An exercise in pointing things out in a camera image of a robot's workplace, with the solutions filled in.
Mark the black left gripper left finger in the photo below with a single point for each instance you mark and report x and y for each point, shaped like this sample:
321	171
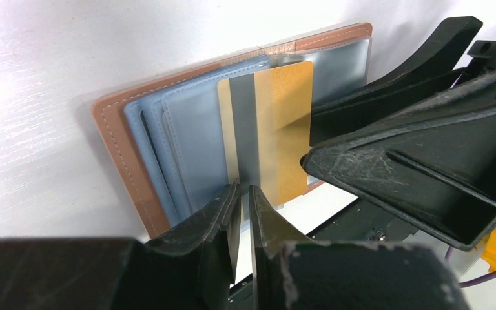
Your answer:
191	266

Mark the gold card with stripe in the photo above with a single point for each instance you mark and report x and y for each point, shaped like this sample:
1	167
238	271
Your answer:
266	119

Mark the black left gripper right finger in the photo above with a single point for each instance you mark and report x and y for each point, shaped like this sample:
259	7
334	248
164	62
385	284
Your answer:
274	241

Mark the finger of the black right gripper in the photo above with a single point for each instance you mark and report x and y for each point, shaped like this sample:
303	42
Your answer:
432	164
430	70

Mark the tan leather card holder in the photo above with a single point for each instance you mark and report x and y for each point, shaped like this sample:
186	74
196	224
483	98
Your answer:
165	136

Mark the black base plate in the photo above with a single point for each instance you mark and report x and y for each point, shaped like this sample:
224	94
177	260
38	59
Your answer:
358	221

